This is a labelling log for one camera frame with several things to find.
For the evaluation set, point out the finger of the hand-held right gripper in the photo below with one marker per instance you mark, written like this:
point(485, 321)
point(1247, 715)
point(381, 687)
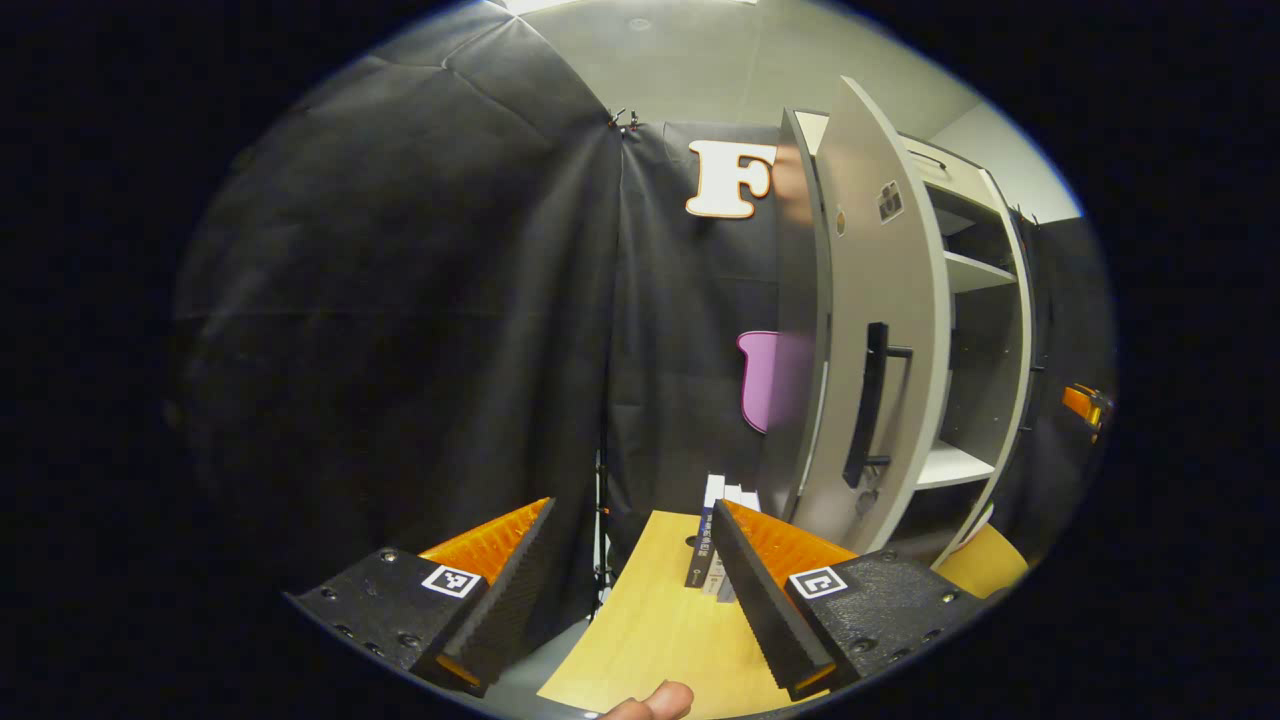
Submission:
point(1082, 402)

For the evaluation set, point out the upright white books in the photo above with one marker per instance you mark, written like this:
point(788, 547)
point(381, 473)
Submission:
point(712, 520)

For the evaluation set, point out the black backdrop stand pole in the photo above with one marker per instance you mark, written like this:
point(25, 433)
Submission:
point(602, 540)

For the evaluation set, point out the metal backdrop clamp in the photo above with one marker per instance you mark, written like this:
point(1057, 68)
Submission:
point(623, 122)

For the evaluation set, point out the black backdrop cloth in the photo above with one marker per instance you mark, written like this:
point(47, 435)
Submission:
point(400, 300)

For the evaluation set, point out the ceiling light panel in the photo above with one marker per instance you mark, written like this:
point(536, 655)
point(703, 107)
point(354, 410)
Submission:
point(540, 4)

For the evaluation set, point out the grey white cabinet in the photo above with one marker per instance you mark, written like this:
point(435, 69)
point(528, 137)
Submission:
point(950, 465)

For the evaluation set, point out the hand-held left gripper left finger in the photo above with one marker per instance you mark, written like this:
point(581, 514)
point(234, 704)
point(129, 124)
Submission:
point(510, 590)

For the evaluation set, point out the green white red object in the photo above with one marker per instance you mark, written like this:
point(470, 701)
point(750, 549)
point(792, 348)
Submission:
point(975, 528)

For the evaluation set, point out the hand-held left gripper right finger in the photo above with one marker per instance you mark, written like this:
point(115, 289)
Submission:
point(760, 590)

